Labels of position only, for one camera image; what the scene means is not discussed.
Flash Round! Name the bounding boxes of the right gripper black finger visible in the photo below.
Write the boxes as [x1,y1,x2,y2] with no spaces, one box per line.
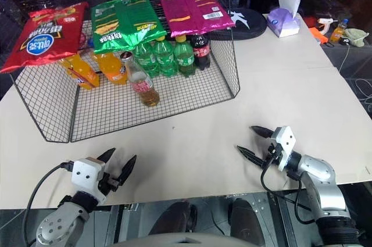
[236,145,270,169]
[250,125,274,139]

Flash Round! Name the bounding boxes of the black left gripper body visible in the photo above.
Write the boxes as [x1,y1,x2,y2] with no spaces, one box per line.
[97,170,123,196]

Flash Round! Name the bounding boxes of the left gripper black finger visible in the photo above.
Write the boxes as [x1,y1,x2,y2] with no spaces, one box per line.
[117,154,138,185]
[96,147,117,163]

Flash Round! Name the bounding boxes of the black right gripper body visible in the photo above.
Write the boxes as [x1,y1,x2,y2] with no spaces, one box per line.
[263,136,284,170]

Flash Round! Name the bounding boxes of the capped glass soda bottle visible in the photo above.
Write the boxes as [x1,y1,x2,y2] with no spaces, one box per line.
[119,51,162,108]

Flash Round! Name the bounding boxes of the orange soda plastic bottle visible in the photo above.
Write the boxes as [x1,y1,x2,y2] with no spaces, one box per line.
[59,53,101,89]
[95,52,129,86]

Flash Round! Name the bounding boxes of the dark cola plastic bottle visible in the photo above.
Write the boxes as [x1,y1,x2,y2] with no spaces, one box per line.
[189,34,212,71]

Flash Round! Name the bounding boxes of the green soda plastic bottle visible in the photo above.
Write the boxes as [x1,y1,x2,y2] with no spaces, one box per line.
[133,41,161,79]
[152,35,179,77]
[173,35,196,78]

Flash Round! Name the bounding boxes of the black cap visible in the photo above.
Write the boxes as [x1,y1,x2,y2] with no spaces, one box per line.
[209,8,269,41]

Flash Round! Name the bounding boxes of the small orange bottle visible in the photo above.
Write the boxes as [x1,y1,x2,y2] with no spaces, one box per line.
[330,18,350,43]

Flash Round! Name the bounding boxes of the dark rounded shape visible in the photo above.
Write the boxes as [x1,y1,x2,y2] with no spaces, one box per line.
[228,198,262,247]
[147,199,199,237]

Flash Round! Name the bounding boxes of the light grey curved robot body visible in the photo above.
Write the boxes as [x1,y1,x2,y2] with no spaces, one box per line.
[112,230,245,247]

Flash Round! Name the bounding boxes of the purple tissue box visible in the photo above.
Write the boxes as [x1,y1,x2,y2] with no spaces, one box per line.
[266,0,302,39]

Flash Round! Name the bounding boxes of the orange plastic tool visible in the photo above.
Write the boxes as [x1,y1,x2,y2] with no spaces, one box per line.
[308,26,330,45]

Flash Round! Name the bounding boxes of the white glue gun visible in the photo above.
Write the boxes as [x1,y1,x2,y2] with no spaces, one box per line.
[316,17,339,34]

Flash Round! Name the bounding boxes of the green chip bag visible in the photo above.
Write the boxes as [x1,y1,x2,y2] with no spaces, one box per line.
[90,0,168,55]

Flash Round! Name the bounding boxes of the red chip bag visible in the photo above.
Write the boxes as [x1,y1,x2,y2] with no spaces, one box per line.
[0,1,90,74]

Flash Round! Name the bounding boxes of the pale green cloth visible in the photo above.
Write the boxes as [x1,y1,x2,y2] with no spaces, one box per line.
[344,27,370,48]

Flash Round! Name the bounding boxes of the magenta chip bag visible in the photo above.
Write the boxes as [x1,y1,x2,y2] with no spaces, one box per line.
[157,0,236,38]

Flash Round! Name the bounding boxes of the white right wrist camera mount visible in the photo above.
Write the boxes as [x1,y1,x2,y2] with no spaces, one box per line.
[271,126,298,173]

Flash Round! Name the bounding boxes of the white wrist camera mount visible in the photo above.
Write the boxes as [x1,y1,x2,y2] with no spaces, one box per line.
[271,126,298,173]
[71,157,107,203]

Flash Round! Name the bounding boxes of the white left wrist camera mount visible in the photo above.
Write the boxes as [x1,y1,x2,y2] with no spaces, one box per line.
[71,157,107,203]

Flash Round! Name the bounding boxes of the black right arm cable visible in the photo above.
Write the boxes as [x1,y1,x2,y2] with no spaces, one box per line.
[259,156,309,210]

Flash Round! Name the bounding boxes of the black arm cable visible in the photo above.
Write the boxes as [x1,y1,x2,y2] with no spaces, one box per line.
[24,160,75,245]
[259,156,309,210]

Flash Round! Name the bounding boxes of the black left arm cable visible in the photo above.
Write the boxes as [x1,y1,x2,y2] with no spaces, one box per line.
[24,160,75,245]

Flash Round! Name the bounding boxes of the black wire mesh rack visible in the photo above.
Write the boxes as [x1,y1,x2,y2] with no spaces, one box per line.
[9,0,242,144]

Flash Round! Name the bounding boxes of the white thin cable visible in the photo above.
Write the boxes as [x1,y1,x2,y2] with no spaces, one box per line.
[339,42,372,106]

